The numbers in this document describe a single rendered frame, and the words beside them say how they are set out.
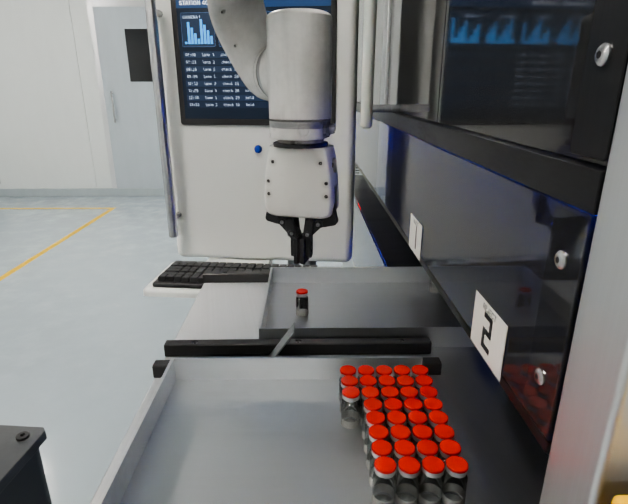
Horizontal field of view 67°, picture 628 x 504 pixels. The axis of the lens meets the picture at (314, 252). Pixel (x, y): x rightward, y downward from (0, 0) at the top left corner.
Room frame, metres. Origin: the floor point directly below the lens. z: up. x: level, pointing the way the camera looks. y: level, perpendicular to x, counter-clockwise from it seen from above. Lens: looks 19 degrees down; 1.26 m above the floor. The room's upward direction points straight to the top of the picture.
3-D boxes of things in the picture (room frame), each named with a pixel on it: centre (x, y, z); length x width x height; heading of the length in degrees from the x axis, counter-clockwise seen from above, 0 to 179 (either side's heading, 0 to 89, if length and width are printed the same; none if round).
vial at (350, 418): (0.47, -0.04, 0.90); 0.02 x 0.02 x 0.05
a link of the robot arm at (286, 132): (0.66, 0.02, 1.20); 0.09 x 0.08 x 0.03; 75
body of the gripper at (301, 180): (0.66, 0.02, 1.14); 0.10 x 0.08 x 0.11; 75
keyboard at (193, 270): (1.10, 0.18, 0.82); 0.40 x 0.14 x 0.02; 84
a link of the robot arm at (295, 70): (0.67, 0.02, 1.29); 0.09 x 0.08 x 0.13; 33
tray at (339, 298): (0.77, -0.08, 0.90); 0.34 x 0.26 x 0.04; 91
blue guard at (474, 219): (1.27, -0.17, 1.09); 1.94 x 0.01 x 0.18; 1
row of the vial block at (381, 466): (0.43, -0.07, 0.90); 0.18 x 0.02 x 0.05; 1
